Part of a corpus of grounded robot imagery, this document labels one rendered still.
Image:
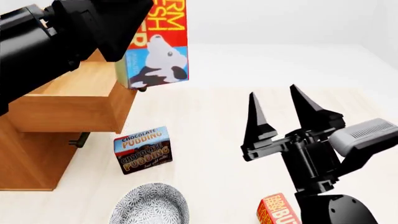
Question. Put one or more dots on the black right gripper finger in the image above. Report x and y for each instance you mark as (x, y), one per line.
(256, 121)
(311, 112)

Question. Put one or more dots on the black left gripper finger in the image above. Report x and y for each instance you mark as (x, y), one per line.
(122, 25)

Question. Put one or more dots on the milk carton with cow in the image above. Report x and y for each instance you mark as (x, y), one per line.
(161, 53)

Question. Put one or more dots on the red butter box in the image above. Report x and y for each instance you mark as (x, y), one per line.
(276, 210)

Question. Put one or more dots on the open wooden drawer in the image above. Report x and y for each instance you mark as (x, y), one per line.
(71, 109)

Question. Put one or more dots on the wooden cabinet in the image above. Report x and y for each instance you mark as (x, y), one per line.
(28, 151)

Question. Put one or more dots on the chocolate pudding box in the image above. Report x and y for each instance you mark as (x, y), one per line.
(144, 150)

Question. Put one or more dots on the black white patterned bowl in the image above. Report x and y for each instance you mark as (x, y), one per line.
(152, 205)

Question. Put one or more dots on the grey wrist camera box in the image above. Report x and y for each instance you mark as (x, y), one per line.
(360, 135)

